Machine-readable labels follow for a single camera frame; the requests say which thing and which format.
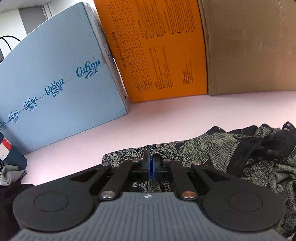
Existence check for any black olive lace-print garment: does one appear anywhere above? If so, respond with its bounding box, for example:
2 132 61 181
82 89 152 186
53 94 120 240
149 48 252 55
102 121 296 239

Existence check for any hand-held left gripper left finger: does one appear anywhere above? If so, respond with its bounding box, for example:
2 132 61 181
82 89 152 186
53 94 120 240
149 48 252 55
69 150 151 201

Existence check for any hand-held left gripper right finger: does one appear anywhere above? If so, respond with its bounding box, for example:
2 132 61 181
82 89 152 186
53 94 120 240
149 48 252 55
150 155 232 201

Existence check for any black cable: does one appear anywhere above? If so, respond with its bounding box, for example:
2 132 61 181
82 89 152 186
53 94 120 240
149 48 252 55
0 35 22 52

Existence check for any dark blue labelled container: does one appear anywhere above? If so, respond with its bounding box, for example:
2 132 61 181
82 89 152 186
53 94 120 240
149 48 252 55
0 132 28 171

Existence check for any grey cloth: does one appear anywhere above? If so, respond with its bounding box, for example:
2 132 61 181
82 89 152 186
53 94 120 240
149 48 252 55
0 165 27 186

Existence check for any brown cardboard box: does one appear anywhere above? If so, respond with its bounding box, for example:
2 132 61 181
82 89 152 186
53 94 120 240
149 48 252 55
198 0 296 96

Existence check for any black cloth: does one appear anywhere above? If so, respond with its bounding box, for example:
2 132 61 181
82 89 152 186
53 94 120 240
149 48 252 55
0 183 36 241

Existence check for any orange printed box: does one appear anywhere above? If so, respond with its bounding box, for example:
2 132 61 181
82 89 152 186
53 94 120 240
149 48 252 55
93 0 208 103

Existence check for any light blue cardboard box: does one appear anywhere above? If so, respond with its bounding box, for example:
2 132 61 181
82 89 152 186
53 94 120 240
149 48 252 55
0 2 128 156

